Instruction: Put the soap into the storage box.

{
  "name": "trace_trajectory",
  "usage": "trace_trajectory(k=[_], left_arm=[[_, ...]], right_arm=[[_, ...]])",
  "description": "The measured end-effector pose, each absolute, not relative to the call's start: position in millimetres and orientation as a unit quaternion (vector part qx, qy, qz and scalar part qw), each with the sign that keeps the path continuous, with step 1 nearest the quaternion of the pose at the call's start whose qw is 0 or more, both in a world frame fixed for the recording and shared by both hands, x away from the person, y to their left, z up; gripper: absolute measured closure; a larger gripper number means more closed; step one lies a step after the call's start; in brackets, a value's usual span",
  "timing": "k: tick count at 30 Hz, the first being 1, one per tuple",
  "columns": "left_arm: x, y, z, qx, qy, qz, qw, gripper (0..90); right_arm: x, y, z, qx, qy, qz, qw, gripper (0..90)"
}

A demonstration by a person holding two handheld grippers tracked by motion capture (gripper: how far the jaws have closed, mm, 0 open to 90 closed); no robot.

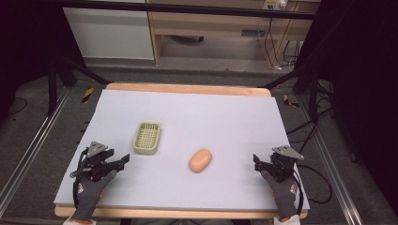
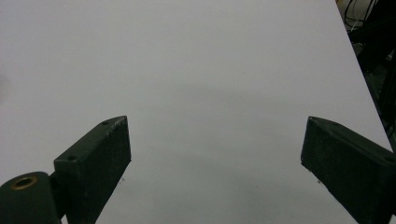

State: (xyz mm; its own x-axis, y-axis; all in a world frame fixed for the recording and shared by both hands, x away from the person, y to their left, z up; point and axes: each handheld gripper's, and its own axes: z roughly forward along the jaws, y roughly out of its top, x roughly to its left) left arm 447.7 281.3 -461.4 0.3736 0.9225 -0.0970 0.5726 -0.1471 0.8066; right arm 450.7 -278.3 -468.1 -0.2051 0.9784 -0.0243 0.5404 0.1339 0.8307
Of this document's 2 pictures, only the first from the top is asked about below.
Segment white foam mat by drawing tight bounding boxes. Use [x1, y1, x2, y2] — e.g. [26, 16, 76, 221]
[53, 89, 312, 212]

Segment white power strip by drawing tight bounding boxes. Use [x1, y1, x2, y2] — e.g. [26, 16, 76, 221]
[263, 0, 288, 10]

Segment aluminium floor rail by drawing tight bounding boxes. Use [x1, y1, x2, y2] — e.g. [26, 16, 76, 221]
[0, 86, 72, 218]
[296, 93, 365, 225]

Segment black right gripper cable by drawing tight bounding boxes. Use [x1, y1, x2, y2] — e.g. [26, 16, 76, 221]
[290, 163, 334, 218]

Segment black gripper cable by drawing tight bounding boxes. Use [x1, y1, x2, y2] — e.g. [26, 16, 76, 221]
[290, 163, 334, 218]
[69, 147, 91, 210]

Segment white cabinet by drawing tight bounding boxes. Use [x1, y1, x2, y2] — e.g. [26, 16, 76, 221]
[62, 6, 156, 61]

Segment green slotted soap dish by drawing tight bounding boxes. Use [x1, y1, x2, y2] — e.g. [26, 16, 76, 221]
[132, 121, 162, 156]

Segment person's left hand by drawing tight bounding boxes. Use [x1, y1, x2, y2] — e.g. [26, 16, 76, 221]
[70, 169, 118, 222]

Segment black metal stand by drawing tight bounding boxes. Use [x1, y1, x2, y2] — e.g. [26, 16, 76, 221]
[257, 66, 336, 124]
[46, 55, 111, 117]

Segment cables under desk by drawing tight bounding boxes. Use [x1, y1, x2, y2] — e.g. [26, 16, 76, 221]
[263, 17, 302, 71]

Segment black metal crossbar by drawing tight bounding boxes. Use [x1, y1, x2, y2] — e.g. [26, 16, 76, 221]
[54, 0, 317, 21]

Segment person's right hand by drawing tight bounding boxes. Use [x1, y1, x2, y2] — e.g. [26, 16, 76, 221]
[260, 170, 300, 222]

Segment thin black floor cable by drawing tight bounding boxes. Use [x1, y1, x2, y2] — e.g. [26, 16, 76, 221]
[7, 97, 29, 117]

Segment black floor cables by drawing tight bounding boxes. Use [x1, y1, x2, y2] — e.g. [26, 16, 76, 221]
[285, 79, 336, 145]

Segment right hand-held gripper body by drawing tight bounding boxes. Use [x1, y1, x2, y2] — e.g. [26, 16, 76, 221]
[265, 144, 305, 184]

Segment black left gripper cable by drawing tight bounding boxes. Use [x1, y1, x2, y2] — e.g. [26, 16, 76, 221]
[69, 147, 91, 210]

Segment black curtain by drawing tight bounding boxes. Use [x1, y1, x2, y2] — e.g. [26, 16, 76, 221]
[0, 0, 69, 120]
[298, 0, 398, 207]

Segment orange bread roll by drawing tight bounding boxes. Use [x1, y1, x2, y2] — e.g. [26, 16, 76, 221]
[188, 148, 214, 174]

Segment light wooden desk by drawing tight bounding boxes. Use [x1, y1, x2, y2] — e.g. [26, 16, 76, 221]
[145, 0, 322, 69]

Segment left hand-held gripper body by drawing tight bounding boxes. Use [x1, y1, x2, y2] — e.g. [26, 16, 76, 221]
[78, 141, 126, 183]

